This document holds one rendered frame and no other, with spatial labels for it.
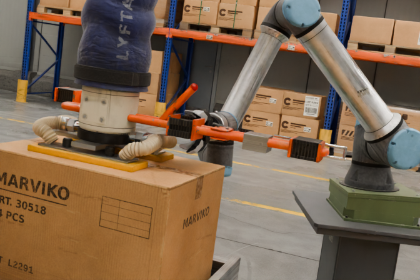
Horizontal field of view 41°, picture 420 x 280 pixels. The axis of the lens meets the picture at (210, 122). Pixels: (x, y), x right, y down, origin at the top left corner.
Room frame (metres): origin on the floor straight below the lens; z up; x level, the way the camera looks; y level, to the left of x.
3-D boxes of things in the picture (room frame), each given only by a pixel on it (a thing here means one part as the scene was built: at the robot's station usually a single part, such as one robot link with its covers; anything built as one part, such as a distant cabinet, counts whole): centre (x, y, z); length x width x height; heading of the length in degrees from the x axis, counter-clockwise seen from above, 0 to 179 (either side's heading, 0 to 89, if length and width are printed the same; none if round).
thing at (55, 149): (1.59, 0.34, 0.97); 0.34 x 0.10 x 0.05; 72
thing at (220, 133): (1.73, 0.08, 1.08); 0.93 x 0.30 x 0.04; 72
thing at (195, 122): (1.60, 0.07, 1.08); 0.10 x 0.08 x 0.06; 162
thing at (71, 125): (1.68, 0.30, 1.01); 0.34 x 0.25 x 0.06; 72
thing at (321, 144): (1.49, -0.26, 1.07); 0.08 x 0.07 x 0.05; 72
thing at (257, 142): (1.53, -0.14, 1.07); 0.07 x 0.07 x 0.04; 72
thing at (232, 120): (1.89, -0.04, 1.05); 0.12 x 0.09 x 0.10; 161
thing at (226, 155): (1.90, -0.05, 0.94); 0.12 x 0.09 x 0.12; 12
